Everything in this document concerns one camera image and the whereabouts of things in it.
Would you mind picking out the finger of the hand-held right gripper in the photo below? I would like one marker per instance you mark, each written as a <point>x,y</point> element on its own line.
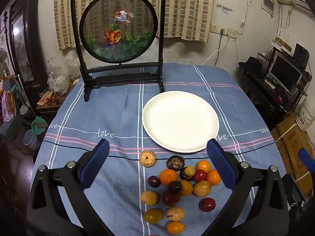
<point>307,159</point>

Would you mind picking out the green dustpan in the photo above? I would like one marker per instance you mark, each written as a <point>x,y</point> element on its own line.
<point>39,125</point>

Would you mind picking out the round goldfish screen black stand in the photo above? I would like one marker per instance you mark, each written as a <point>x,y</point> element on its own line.
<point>123,77</point>

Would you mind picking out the pale yellow fruit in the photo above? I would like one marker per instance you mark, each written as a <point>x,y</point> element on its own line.
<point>175,213</point>

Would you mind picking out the black speaker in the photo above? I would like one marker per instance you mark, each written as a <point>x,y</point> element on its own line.
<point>301,52</point>

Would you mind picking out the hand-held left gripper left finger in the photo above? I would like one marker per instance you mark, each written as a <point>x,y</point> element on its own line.
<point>97,162</point>

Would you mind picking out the white remote control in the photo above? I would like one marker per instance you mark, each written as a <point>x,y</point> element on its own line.
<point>270,83</point>

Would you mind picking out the blue striped tablecloth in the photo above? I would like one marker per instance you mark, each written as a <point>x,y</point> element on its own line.
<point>110,118</point>

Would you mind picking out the small yellow fruit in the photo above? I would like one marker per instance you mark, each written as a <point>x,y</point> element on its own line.
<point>189,170</point>

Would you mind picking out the paper wall sticker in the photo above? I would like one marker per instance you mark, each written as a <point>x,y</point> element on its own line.
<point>224,8</point>

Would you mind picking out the orange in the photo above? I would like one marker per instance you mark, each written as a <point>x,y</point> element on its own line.
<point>213,177</point>
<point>168,177</point>
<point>203,166</point>

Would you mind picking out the checked beige curtain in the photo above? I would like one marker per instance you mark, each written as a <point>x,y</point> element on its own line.
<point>187,9</point>

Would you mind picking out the white wall socket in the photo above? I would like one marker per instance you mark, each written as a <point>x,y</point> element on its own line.
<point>231,33</point>
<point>216,28</point>

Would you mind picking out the dark red plum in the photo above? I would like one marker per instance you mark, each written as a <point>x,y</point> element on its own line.
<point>171,198</point>

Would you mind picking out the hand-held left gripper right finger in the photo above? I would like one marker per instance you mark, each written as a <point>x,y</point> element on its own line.
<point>219,164</point>

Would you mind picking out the yellow orange fruit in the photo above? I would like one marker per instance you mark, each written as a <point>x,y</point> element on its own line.
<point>153,215</point>
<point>187,188</point>
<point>175,227</point>

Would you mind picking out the white wall panel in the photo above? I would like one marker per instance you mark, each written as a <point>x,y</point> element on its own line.
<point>268,3</point>

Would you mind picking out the dark mangosteen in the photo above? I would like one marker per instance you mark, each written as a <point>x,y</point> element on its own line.
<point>184,176</point>
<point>175,161</point>

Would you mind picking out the white round plate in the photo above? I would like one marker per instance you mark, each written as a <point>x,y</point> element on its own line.
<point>179,123</point>

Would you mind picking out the tan round fruit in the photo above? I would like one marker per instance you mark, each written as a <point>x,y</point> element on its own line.
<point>147,159</point>

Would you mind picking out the dark purple plum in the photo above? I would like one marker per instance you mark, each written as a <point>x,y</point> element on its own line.
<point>154,181</point>
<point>175,186</point>

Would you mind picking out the plastic-wrapped white jar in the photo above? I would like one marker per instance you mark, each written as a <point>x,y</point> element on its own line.
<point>60,82</point>

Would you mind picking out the computer monitor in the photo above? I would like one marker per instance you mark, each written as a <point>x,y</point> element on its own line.
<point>283,72</point>

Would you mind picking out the purple cloth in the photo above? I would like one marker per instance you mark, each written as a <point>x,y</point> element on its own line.
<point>7,110</point>

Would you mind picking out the black desk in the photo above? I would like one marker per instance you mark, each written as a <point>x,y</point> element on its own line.
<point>260,95</point>

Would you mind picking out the tan flat box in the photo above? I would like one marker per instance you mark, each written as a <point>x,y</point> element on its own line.
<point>281,43</point>

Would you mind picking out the black hat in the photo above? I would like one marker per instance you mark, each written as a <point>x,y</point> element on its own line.
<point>251,65</point>

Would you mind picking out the dark wooden framed picture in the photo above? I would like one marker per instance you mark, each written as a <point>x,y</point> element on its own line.
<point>32,29</point>

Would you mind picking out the white air conditioner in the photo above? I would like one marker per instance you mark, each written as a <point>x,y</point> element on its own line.
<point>301,1</point>

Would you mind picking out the clear plastic bucket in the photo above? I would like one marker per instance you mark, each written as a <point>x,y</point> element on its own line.
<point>29,140</point>

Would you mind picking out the wooden side table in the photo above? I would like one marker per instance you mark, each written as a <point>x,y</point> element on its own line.
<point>49,110</point>

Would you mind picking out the white plastic bucket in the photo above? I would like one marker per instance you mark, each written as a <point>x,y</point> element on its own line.
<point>305,115</point>

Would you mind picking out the cardboard box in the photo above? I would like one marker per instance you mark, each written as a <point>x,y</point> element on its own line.
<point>292,140</point>

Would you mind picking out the large yellow fruit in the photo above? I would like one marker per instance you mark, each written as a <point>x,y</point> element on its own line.
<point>202,188</point>

